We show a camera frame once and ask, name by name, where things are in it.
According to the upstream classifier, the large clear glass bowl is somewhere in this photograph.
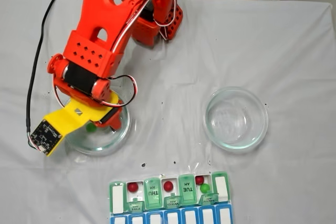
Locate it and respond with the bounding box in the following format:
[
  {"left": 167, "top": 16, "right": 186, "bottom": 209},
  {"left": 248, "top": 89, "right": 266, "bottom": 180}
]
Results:
[{"left": 62, "top": 89, "right": 132, "bottom": 157}]

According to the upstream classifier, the green blue weekly pill organizer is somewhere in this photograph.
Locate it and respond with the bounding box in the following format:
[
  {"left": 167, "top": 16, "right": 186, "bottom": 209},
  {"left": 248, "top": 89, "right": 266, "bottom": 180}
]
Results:
[{"left": 108, "top": 170, "right": 234, "bottom": 224}]

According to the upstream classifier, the small clear glass bowl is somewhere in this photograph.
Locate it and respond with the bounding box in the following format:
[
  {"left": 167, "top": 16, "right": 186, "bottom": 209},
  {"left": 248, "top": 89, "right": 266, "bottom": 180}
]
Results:
[{"left": 203, "top": 85, "right": 270, "bottom": 152}]

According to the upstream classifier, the white tablecloth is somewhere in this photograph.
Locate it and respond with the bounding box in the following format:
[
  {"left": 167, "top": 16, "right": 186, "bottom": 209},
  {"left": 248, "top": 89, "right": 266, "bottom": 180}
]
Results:
[{"left": 0, "top": 0, "right": 336, "bottom": 224}]

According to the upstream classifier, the thin red white servo wire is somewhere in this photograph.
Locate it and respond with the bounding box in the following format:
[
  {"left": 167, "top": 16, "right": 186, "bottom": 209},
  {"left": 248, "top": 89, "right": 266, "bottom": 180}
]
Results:
[{"left": 104, "top": 74, "right": 139, "bottom": 109}]

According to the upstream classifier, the black camera circuit board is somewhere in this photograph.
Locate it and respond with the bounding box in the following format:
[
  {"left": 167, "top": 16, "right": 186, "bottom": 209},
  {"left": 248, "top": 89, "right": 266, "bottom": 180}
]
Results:
[{"left": 28, "top": 115, "right": 64, "bottom": 157}]

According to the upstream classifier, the black camera cable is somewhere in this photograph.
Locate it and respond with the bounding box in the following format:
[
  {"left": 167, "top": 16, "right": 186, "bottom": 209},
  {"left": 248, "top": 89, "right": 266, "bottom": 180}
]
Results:
[{"left": 25, "top": 0, "right": 61, "bottom": 134}]

